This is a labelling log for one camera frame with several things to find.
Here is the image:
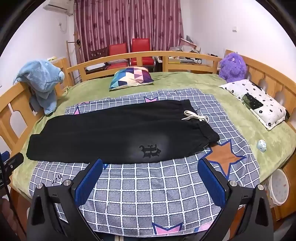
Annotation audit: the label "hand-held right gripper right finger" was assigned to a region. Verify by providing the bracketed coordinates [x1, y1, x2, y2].
[198, 159, 274, 241]

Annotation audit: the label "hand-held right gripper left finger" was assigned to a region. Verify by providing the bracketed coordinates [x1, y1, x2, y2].
[26, 158, 103, 241]

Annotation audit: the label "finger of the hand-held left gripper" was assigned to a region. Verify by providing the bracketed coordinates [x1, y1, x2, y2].
[2, 152, 24, 172]

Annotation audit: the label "black pants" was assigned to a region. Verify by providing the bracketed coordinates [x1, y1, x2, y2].
[26, 99, 220, 164]

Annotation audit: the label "checked blanket with stars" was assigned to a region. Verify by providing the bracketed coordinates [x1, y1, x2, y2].
[29, 88, 260, 237]

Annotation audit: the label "small round white gadget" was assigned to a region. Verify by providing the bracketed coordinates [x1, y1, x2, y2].
[256, 139, 267, 153]

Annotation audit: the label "white plastic basin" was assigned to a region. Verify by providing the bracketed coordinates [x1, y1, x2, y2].
[267, 169, 290, 205]

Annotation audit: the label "blue plush elephant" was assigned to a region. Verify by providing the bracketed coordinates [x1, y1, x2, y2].
[13, 60, 65, 116]

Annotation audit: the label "dark green patterned cloth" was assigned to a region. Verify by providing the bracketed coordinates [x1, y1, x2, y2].
[242, 93, 264, 110]

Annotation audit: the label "white floral pillow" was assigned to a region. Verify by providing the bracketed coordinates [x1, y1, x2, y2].
[218, 79, 287, 130]

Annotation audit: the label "green bed blanket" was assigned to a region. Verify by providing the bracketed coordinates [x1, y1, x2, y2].
[10, 71, 296, 197]

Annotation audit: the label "colourful geometric pillow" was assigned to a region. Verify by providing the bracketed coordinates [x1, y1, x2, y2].
[109, 66, 154, 90]

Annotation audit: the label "purple plush toy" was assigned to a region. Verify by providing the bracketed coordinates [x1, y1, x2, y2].
[218, 52, 247, 83]

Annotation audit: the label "wooden clothes rack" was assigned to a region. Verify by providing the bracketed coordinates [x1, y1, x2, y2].
[66, 40, 82, 82]

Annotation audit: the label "dark wooden chair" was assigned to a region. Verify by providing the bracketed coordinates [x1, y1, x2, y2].
[89, 47, 109, 71]

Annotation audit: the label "red chair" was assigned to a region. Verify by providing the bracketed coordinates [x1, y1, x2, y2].
[131, 38, 155, 67]
[108, 43, 129, 70]

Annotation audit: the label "pile of papers and boxes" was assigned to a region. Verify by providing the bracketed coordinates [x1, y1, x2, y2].
[168, 36, 222, 64]

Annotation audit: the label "white air conditioner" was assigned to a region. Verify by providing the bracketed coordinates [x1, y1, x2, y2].
[43, 0, 74, 16]

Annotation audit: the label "striped maroon curtain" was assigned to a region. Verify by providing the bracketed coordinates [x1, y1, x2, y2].
[73, 0, 191, 62]

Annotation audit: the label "wooden bed frame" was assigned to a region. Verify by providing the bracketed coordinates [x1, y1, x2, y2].
[0, 49, 296, 241]

